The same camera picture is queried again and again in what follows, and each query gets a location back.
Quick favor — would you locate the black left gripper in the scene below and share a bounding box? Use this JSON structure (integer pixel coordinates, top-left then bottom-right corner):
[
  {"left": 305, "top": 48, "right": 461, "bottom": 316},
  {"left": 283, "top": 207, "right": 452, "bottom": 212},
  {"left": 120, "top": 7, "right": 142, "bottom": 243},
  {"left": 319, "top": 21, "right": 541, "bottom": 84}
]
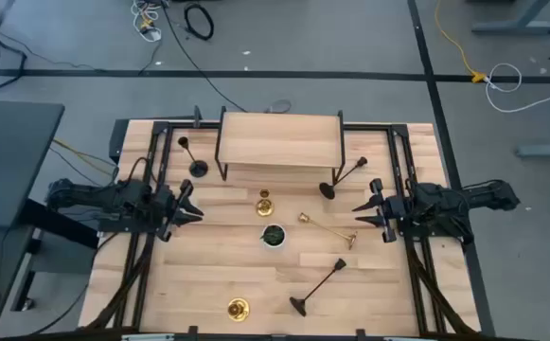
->
[{"left": 153, "top": 178, "right": 205, "bottom": 242}]

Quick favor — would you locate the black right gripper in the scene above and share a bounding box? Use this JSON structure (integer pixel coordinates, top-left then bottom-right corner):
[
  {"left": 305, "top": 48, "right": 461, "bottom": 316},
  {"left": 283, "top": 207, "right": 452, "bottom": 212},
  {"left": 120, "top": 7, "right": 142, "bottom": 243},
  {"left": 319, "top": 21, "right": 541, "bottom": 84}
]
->
[{"left": 350, "top": 177, "right": 411, "bottom": 244}]

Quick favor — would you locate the black candlestick holder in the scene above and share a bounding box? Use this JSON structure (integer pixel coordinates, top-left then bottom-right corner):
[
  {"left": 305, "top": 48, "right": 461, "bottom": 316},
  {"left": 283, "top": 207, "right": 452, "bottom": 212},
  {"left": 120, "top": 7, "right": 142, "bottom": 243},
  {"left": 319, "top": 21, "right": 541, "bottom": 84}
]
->
[
  {"left": 288, "top": 258, "right": 348, "bottom": 317},
  {"left": 177, "top": 135, "right": 209, "bottom": 179},
  {"left": 318, "top": 155, "right": 369, "bottom": 201}
]

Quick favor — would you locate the gold brass candlestick holder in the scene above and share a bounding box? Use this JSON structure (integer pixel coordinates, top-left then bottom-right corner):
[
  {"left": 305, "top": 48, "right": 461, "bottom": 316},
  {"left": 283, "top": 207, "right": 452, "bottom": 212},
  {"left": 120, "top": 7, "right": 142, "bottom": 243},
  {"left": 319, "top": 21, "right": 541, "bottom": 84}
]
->
[
  {"left": 296, "top": 211, "right": 359, "bottom": 251},
  {"left": 255, "top": 188, "right": 275, "bottom": 218},
  {"left": 226, "top": 296, "right": 251, "bottom": 323}
]

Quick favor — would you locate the white pot with green plant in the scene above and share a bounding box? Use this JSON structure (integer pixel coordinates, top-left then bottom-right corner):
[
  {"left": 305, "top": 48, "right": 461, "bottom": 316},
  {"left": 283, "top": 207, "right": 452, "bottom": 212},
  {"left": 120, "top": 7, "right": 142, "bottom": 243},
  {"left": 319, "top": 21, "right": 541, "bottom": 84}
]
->
[{"left": 259, "top": 223, "right": 288, "bottom": 249}]

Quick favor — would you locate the grey floor foot bar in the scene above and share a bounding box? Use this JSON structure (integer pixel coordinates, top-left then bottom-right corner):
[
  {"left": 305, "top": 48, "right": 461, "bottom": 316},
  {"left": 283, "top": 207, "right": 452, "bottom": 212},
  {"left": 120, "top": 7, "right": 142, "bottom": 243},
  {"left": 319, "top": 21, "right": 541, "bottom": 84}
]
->
[{"left": 514, "top": 143, "right": 550, "bottom": 158}]

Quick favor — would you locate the dark grey desk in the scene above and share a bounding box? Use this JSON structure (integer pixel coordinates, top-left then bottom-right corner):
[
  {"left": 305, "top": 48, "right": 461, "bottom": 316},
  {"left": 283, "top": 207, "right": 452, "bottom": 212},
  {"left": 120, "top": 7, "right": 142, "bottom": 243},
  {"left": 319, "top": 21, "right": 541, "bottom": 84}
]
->
[{"left": 0, "top": 99, "right": 66, "bottom": 332}]

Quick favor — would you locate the grey desk base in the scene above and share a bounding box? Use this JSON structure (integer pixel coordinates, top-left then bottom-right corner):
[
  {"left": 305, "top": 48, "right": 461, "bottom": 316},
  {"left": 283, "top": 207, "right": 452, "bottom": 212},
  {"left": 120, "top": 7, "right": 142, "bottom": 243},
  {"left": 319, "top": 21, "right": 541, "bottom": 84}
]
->
[{"left": 470, "top": 0, "right": 550, "bottom": 36}]

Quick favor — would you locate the black aluminium rig frame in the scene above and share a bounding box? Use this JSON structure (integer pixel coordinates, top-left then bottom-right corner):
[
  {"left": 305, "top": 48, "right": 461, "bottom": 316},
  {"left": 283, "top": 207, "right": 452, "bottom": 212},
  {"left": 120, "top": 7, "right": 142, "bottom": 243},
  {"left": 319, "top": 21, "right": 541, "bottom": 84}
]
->
[{"left": 107, "top": 104, "right": 496, "bottom": 341}]

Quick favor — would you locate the wooden shelf black metal frame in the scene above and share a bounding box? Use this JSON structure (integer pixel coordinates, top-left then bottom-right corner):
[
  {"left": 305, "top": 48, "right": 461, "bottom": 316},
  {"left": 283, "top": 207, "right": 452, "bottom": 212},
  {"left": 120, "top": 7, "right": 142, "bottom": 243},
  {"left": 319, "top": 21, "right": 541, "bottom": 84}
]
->
[{"left": 213, "top": 105, "right": 347, "bottom": 187}]

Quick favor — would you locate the long black floor cable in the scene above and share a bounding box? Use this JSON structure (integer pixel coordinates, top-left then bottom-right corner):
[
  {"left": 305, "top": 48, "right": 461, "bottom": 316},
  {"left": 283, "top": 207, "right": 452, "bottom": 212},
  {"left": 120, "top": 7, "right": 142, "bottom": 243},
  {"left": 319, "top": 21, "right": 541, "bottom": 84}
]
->
[{"left": 159, "top": 0, "right": 250, "bottom": 114}]

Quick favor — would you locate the yellow extension cable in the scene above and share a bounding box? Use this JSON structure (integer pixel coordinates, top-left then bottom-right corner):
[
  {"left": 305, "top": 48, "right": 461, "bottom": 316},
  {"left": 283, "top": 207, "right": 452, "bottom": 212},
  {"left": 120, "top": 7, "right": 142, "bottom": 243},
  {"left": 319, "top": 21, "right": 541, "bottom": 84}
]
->
[{"left": 434, "top": 0, "right": 488, "bottom": 84}]

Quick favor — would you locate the white power cable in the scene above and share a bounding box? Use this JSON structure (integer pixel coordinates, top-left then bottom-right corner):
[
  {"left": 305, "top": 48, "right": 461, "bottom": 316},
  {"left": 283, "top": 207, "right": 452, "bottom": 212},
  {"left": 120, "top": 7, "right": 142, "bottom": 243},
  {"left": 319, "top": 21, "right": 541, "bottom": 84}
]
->
[{"left": 484, "top": 63, "right": 550, "bottom": 114}]

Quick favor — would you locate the white and yellow cable bundle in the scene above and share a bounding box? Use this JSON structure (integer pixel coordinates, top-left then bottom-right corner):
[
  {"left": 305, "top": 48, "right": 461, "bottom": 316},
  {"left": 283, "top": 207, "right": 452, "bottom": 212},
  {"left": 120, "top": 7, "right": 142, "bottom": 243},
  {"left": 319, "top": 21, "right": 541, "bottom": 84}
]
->
[{"left": 130, "top": 0, "right": 164, "bottom": 44}]

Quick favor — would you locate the coiled black cable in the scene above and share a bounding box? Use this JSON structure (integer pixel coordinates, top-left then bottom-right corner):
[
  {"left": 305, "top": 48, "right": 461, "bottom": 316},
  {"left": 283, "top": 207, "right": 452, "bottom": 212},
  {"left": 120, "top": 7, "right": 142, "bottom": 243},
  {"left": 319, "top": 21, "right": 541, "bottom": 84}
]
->
[{"left": 183, "top": 3, "right": 216, "bottom": 42}]

